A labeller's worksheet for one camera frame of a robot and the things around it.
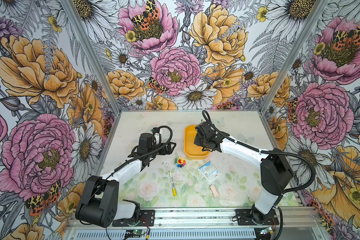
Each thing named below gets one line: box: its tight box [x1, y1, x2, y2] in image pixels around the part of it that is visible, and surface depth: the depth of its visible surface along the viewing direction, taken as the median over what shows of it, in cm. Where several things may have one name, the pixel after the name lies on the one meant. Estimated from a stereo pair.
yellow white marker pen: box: [169, 171, 177, 197], surface depth 85 cm
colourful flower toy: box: [174, 156, 186, 168], surface depth 95 cm
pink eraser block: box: [210, 185, 220, 199], surface depth 81 cm
